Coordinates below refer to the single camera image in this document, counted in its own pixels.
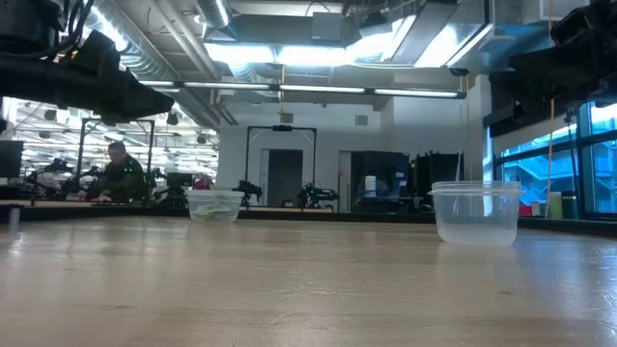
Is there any grey metal post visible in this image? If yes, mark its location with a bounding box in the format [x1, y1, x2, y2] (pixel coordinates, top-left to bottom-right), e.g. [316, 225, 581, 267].
[7, 203, 23, 232]

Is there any yellow hanging cord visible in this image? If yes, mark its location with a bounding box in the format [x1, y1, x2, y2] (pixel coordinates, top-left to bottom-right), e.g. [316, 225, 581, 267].
[544, 0, 556, 219]

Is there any black computer monitor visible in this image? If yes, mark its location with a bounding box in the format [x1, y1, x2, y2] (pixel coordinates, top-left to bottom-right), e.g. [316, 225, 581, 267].
[0, 140, 24, 179]

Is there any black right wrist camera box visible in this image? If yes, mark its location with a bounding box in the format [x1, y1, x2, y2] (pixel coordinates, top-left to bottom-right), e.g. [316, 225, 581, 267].
[550, 7, 595, 47]

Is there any grey door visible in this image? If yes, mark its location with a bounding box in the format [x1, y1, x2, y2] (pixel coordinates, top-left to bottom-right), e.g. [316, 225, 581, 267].
[266, 148, 305, 207]

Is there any long ceiling light fixture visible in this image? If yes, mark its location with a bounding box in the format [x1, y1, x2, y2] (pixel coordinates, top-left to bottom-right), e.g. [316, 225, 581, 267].
[139, 79, 467, 100]

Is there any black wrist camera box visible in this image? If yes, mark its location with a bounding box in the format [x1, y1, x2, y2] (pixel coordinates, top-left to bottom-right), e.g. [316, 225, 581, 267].
[550, 7, 595, 47]
[71, 29, 122, 74]

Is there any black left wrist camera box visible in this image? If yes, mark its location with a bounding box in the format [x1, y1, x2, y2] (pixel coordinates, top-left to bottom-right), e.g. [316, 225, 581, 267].
[71, 29, 122, 74]

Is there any person in dark top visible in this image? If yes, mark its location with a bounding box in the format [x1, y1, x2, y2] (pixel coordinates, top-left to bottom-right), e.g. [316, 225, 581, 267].
[86, 140, 148, 203]

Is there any black metal frame stand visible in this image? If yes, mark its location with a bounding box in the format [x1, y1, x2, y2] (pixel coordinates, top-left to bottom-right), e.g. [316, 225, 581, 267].
[76, 118, 155, 203]
[245, 125, 318, 194]

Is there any background robot with green lights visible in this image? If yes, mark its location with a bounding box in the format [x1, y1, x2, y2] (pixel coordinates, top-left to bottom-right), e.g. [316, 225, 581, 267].
[296, 182, 339, 209]

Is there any small clear plastic bin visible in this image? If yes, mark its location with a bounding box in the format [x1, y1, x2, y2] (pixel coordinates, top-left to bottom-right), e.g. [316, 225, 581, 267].
[185, 188, 246, 225]

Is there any silver ceiling duct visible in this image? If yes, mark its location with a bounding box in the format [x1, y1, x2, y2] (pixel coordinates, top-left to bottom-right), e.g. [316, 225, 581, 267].
[195, 0, 232, 29]

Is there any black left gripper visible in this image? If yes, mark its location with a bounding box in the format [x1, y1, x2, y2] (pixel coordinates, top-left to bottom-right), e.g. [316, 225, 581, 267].
[56, 64, 176, 127]

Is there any black cabinet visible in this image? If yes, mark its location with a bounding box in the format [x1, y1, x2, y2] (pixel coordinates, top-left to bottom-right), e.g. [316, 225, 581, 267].
[350, 150, 412, 214]
[415, 151, 465, 213]

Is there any dark green cup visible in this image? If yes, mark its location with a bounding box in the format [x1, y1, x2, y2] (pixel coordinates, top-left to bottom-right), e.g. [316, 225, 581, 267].
[561, 191, 578, 221]

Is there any yellow-green cup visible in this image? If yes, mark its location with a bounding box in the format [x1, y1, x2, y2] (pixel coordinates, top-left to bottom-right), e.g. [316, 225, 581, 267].
[549, 191, 564, 221]

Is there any large clear plastic bin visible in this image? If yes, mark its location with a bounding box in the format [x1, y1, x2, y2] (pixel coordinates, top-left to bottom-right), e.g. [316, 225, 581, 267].
[427, 180, 524, 247]

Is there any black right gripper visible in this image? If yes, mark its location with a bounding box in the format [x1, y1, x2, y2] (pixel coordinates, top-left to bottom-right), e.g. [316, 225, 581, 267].
[488, 41, 617, 116]

